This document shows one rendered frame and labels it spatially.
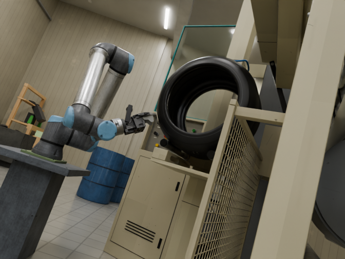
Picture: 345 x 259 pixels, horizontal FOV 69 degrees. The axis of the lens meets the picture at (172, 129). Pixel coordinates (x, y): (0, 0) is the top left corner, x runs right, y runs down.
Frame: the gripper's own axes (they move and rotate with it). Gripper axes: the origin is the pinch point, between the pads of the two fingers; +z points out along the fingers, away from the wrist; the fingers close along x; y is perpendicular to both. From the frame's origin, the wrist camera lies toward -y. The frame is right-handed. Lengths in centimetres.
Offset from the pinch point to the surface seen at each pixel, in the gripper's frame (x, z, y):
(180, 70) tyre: 14.3, 20.4, -16.3
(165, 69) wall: -701, 462, -515
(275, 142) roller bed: 15, 55, 42
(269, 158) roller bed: 11, 49, 48
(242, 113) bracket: 67, -5, 37
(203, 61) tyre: 23.8, 30.1, -13.2
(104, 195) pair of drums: -317, 2, -21
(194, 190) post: -27, 17, 46
